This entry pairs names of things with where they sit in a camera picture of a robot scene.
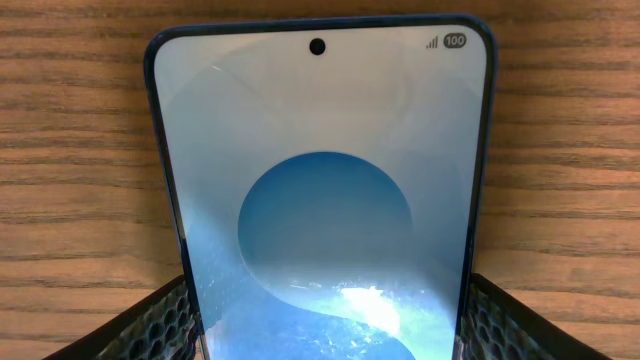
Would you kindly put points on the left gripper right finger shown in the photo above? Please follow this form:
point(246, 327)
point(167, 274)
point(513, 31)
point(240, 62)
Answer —
point(495, 325)

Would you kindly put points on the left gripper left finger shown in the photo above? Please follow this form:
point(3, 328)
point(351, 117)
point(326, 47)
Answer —
point(162, 326)

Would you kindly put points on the blue Samsung smartphone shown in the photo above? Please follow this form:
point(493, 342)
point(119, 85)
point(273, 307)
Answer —
point(324, 178)

